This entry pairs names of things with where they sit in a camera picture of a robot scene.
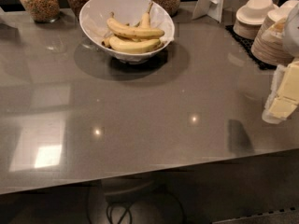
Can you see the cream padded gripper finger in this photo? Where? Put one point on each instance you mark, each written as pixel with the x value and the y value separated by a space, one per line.
pixel 287 98
pixel 276 81

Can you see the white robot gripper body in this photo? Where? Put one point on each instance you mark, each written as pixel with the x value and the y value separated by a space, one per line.
pixel 292 32

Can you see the upright back banana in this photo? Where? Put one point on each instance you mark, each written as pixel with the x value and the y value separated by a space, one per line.
pixel 145 18

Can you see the front yellow banana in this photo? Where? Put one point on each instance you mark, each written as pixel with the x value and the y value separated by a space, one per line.
pixel 130 46

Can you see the yellow banana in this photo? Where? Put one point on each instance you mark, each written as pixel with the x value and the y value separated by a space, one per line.
pixel 127 31
pixel 130 46

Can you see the white ceramic bowl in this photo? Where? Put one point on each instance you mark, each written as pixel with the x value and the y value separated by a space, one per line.
pixel 93 21

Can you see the top yellow banana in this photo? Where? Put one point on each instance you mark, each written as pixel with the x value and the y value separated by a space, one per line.
pixel 127 31

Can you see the front stack paper bowls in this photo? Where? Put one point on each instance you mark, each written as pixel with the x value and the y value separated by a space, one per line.
pixel 267 46

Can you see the stack paper bowls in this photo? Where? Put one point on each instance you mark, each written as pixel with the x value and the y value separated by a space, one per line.
pixel 267 46
pixel 250 17

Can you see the back stack paper bowls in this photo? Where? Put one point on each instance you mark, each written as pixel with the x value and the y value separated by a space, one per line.
pixel 250 17

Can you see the black rubber mat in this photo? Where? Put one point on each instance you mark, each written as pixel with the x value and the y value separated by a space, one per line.
pixel 246 46

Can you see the white folded paper stand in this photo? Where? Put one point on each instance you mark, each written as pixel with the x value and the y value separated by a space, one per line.
pixel 210 8

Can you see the left cereal glass jar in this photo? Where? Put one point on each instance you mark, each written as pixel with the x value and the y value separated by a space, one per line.
pixel 42 10

